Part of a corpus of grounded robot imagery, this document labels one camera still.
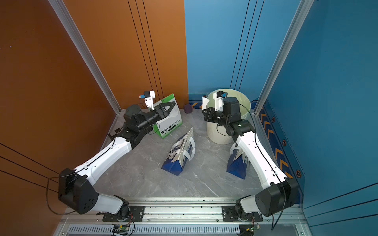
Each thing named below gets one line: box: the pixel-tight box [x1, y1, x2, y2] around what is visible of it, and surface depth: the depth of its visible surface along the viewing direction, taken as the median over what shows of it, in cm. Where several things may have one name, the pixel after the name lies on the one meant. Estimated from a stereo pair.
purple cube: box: [183, 103, 193, 115], surface depth 121 cm
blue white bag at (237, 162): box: [226, 142, 251, 180], surface depth 82 cm
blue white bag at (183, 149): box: [161, 127, 196, 177], surface depth 80 cm
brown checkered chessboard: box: [102, 121, 125, 147], surface depth 112 cm
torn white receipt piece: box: [201, 96, 210, 111], surface depth 75 cm
